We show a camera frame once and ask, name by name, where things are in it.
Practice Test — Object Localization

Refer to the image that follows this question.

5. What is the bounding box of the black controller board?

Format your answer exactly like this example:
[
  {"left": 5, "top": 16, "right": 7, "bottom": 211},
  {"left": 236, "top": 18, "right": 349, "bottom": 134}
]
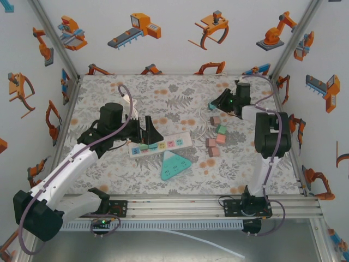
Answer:
[
  {"left": 91, "top": 217, "right": 113, "bottom": 229},
  {"left": 241, "top": 218, "right": 262, "bottom": 237}
]

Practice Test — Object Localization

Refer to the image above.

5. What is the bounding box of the aluminium frame post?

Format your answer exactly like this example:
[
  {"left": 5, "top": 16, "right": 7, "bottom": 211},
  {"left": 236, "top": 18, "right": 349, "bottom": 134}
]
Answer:
[
  {"left": 269, "top": 0, "right": 325, "bottom": 80},
  {"left": 27, "top": 0, "right": 81, "bottom": 80}
]

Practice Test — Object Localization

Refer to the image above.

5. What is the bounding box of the floral tablecloth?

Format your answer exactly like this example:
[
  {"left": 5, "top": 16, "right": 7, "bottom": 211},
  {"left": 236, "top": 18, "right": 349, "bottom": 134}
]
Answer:
[{"left": 56, "top": 74, "right": 302, "bottom": 196}]

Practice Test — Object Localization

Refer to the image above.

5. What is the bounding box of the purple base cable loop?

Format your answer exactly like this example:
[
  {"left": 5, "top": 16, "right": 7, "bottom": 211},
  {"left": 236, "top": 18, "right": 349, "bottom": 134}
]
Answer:
[{"left": 91, "top": 213, "right": 122, "bottom": 239}]

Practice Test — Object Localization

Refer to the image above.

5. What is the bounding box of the white multicolour power strip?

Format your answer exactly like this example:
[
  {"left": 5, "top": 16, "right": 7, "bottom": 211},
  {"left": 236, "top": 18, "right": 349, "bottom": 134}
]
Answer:
[{"left": 128, "top": 131, "right": 193, "bottom": 159}]

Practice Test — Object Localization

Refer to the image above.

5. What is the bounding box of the slotted grey cable duct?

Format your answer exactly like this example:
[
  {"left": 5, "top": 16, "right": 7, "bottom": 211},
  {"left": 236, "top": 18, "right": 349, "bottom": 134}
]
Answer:
[{"left": 62, "top": 221, "right": 244, "bottom": 231}]

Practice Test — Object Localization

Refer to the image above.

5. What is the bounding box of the aluminium front frame rail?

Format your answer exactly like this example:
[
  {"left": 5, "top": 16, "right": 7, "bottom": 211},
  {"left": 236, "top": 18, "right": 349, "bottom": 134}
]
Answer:
[{"left": 72, "top": 195, "right": 324, "bottom": 221}]

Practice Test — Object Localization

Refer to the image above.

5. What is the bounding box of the teal triangular power socket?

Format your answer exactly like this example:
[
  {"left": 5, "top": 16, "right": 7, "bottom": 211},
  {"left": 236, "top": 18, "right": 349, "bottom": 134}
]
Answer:
[{"left": 160, "top": 150, "right": 192, "bottom": 182}]

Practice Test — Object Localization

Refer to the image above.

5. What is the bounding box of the aluminium side frame rail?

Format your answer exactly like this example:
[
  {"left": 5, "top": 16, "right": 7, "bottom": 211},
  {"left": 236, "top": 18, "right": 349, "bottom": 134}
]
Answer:
[
  {"left": 272, "top": 79, "right": 309, "bottom": 197},
  {"left": 51, "top": 76, "right": 83, "bottom": 171}
]

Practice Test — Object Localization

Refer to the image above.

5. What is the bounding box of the white power strip cable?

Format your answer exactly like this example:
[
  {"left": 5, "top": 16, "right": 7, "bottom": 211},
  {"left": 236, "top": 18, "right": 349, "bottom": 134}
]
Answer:
[{"left": 190, "top": 105, "right": 213, "bottom": 143}]

